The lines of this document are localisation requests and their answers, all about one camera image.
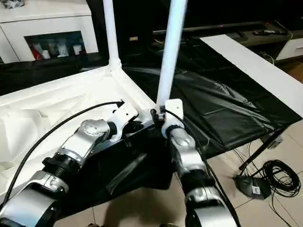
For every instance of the white plastic table leg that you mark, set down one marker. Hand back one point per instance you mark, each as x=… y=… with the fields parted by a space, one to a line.
x=171 y=47
x=111 y=30

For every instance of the white plastic table top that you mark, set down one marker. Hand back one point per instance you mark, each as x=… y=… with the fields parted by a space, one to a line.
x=59 y=101

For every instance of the black plastic mat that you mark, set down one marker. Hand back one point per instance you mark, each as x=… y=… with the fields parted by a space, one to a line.
x=225 y=94

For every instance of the small tan label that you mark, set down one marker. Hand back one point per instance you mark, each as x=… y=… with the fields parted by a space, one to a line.
x=133 y=38

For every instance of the white mug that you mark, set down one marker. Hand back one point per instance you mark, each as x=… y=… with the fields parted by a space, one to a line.
x=76 y=49

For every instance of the tall black cabinet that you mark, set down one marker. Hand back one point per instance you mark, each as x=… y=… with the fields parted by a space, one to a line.
x=142 y=19

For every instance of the dark brown round object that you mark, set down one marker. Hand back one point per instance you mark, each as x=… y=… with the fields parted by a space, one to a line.
x=93 y=224

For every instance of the black horizontal bar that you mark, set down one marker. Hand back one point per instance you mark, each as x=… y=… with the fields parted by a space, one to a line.
x=213 y=27

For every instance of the white flat board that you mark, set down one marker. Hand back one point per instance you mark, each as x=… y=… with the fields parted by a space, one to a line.
x=248 y=61

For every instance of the white printed carton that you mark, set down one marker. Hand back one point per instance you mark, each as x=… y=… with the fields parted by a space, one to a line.
x=62 y=49

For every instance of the small white cup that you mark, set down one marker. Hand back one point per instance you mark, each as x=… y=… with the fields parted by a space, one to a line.
x=45 y=54

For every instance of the black tripod stand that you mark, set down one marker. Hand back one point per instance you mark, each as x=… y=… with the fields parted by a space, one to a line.
x=251 y=186

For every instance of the black electronic box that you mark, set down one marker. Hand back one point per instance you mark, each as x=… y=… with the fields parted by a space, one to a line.
x=275 y=140

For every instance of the small red figure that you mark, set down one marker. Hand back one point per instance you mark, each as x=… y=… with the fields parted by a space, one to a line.
x=37 y=53

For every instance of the black remote control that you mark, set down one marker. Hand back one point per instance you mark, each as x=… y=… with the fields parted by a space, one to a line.
x=267 y=32

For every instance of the white cabinet with glass doors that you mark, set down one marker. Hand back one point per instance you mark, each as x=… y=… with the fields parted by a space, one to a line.
x=47 y=21

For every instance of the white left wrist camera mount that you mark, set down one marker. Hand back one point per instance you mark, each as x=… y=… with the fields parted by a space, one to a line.
x=123 y=116

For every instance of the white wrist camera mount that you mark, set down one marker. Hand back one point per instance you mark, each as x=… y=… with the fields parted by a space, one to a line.
x=175 y=108
x=123 y=116

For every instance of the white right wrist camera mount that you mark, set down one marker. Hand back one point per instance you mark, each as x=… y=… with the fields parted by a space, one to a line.
x=175 y=108

